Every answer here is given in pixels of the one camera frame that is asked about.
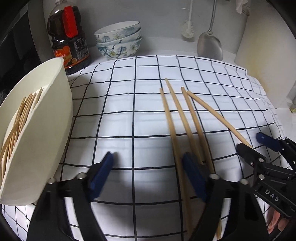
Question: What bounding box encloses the right hand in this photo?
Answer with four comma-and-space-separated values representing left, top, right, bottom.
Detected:
267, 207, 289, 234

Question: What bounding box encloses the white cutting board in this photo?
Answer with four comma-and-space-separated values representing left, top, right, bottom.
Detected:
235, 1, 295, 108

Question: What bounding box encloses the large white round bowl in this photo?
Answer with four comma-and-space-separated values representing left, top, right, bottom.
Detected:
1, 57, 73, 206

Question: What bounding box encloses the black white checkered cloth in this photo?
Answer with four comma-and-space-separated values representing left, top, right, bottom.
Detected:
1, 55, 295, 240

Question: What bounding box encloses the metal spatula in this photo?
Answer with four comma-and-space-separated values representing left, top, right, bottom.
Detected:
197, 0, 223, 61

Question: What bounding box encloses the pink hanging cloth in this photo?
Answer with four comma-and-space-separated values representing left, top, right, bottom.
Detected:
235, 0, 251, 16

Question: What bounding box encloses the middle floral ceramic bowl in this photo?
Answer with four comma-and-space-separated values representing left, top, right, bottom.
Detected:
96, 35, 142, 47

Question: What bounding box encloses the floral ceramic bowl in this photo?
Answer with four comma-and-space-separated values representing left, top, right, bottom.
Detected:
94, 21, 140, 43
96, 38, 142, 60
96, 35, 142, 47

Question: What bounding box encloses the bottom floral ceramic bowl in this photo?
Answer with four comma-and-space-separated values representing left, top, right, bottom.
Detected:
96, 38, 142, 60

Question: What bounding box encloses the top floral ceramic bowl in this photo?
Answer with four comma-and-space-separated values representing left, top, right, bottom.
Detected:
94, 21, 140, 43

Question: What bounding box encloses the dark soy sauce bottle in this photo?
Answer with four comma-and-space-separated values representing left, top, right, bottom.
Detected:
47, 1, 91, 75

